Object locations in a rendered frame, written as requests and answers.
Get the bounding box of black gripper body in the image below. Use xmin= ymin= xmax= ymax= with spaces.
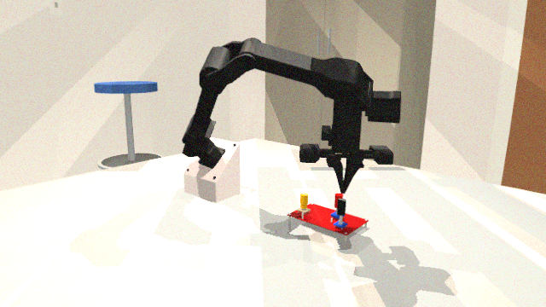
xmin=299 ymin=120 xmax=394 ymax=165

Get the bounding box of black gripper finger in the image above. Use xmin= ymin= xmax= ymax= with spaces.
xmin=326 ymin=158 xmax=344 ymax=194
xmin=343 ymin=159 xmax=364 ymax=194

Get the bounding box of red circuit board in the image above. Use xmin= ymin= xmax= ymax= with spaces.
xmin=287 ymin=194 xmax=369 ymax=241

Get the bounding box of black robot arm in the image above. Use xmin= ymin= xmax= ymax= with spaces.
xmin=183 ymin=38 xmax=401 ymax=169

